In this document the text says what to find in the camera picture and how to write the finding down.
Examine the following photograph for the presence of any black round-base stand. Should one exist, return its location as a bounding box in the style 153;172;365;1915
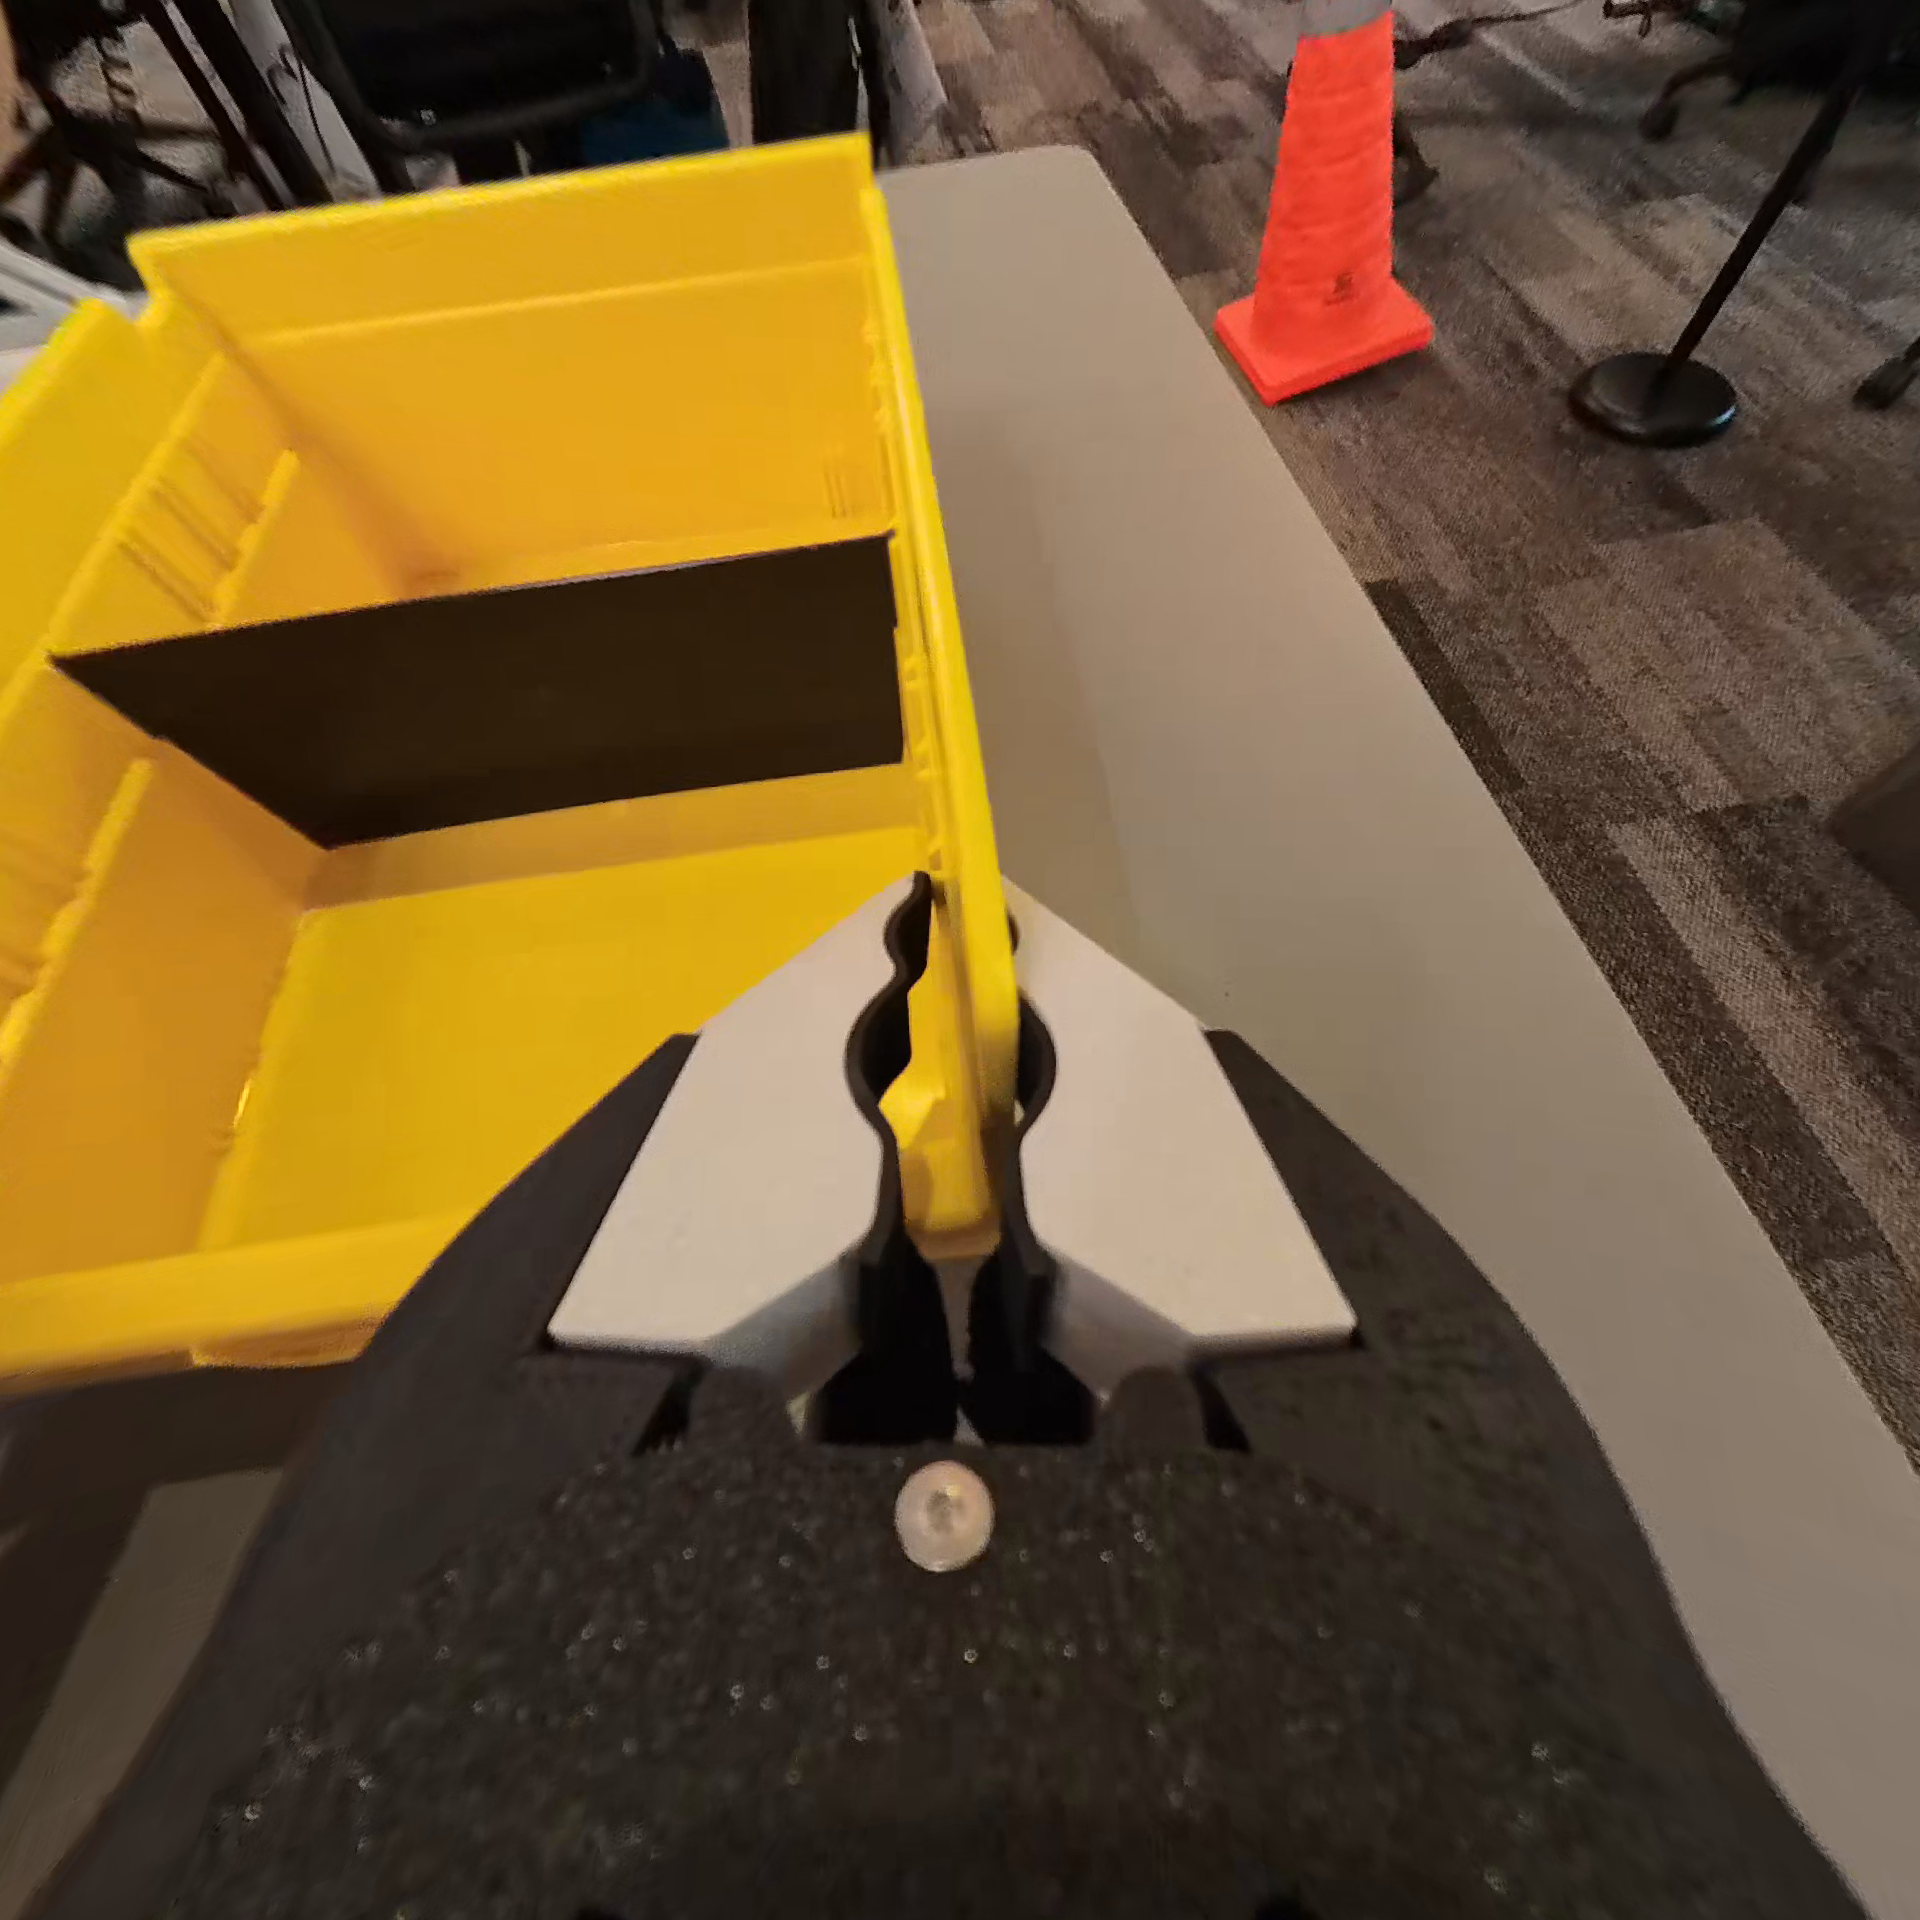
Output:
1568;0;1920;448

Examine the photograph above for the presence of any grey desk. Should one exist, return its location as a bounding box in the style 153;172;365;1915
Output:
0;145;1920;1920

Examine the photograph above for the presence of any yellow plastic bin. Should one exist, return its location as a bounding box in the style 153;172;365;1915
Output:
0;132;1034;1402

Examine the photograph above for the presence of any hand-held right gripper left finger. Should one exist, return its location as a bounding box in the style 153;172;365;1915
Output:
545;871;962;1360

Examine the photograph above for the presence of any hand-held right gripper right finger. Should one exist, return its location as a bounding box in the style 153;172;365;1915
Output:
960;879;1363;1360

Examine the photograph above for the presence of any orange traffic cone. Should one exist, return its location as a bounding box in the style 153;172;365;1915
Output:
1211;0;1438;410

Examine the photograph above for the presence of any black office chair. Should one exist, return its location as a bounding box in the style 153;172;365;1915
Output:
269;0;723;195

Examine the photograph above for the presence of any black bin divider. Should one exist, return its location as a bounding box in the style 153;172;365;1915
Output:
49;528;913;852

